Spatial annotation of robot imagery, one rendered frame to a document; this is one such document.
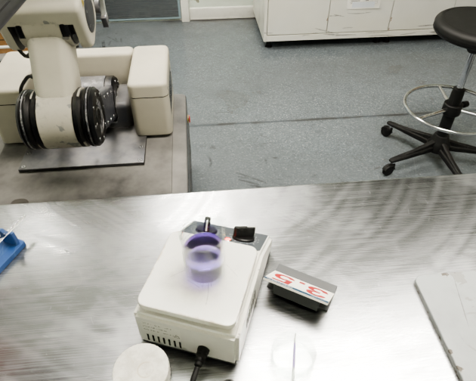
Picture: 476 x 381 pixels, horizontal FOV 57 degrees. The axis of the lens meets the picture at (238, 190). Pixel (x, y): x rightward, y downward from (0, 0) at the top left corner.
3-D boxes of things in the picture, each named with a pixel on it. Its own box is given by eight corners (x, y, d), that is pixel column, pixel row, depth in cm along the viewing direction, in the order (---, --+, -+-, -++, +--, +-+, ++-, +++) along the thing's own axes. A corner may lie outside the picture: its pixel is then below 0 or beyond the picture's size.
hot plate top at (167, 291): (172, 233, 60) (171, 228, 59) (258, 251, 57) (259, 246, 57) (134, 308, 51) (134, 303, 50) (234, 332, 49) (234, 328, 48)
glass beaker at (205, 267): (201, 298, 51) (197, 255, 46) (174, 271, 54) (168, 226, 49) (239, 271, 54) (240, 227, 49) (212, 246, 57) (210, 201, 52)
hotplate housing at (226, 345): (192, 231, 71) (188, 194, 65) (272, 247, 68) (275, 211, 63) (132, 359, 55) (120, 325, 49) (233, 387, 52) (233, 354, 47)
